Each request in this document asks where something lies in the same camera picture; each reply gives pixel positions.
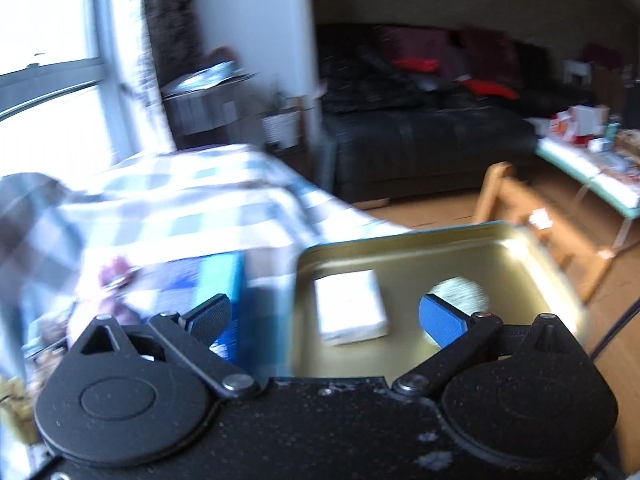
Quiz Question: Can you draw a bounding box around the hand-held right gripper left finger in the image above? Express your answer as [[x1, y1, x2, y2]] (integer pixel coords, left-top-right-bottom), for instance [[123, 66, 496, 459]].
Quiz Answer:
[[70, 294, 261, 398]]

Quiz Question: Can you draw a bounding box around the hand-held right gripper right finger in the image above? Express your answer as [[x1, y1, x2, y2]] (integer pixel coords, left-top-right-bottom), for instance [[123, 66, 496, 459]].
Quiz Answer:
[[392, 294, 586, 398]]

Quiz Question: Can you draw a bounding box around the round pale green pad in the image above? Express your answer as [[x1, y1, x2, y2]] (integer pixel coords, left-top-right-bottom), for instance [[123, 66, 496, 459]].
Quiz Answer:
[[427, 275, 491, 317]]

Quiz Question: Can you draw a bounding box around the gold metal tray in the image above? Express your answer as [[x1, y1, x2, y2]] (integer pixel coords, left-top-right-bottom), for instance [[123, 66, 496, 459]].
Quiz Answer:
[[291, 220, 588, 378]]

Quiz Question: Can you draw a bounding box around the white tissue pack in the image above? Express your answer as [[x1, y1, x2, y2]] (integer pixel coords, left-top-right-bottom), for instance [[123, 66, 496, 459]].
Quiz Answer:
[[314, 269, 391, 346]]

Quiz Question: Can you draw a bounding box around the dried flower sachet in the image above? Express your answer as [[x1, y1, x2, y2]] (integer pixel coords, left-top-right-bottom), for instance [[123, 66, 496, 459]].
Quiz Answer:
[[0, 345, 66, 446]]

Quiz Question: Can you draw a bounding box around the blue tissue box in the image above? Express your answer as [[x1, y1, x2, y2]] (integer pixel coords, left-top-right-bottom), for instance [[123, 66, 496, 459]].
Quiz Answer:
[[165, 251, 248, 363]]

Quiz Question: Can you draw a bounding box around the mauve cloth pouch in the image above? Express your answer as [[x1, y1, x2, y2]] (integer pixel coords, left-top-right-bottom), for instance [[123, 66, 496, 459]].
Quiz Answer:
[[82, 255, 143, 331]]

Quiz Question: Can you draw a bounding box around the checked blanket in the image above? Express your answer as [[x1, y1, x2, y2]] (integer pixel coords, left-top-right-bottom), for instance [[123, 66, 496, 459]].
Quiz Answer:
[[0, 144, 418, 480]]

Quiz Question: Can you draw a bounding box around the wooden chair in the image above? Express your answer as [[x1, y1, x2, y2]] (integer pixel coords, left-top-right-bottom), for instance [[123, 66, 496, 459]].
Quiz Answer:
[[472, 161, 618, 303]]

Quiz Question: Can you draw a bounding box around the dark sofa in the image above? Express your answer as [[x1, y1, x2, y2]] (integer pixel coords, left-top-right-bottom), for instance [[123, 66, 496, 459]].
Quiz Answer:
[[316, 22, 598, 206]]

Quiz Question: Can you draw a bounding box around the white plant pot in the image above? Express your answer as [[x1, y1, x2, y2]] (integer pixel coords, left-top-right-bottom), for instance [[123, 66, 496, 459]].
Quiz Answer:
[[262, 107, 301, 150]]

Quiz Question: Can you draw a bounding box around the cardboard box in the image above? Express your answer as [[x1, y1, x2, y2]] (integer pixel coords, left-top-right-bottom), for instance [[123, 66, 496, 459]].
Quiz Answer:
[[160, 60, 261, 136]]

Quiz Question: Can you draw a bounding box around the teal glass table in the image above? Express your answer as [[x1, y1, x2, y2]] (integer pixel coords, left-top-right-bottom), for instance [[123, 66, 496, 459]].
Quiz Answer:
[[537, 130, 640, 261]]

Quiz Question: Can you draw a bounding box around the red cushion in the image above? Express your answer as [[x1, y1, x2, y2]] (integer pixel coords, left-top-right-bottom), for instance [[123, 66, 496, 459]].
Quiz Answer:
[[392, 56, 441, 73], [462, 77, 518, 101]]

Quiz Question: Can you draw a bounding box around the pile of small boxes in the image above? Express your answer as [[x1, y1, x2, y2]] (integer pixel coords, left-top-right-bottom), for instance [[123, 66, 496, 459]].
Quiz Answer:
[[530, 105, 640, 181]]

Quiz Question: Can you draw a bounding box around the window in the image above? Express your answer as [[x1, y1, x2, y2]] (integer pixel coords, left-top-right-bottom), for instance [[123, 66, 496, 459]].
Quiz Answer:
[[0, 0, 151, 181]]

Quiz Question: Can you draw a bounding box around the maroon cushion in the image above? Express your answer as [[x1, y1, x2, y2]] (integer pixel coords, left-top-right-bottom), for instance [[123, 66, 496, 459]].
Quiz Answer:
[[460, 27, 523, 86], [377, 25, 451, 61]]

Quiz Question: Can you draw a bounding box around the patterned curtain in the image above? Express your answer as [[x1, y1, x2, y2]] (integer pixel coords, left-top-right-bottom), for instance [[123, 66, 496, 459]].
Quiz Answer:
[[127, 0, 206, 151]]

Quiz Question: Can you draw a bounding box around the black cable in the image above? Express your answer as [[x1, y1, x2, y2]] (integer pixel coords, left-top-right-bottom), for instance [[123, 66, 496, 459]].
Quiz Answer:
[[590, 299, 640, 361]]

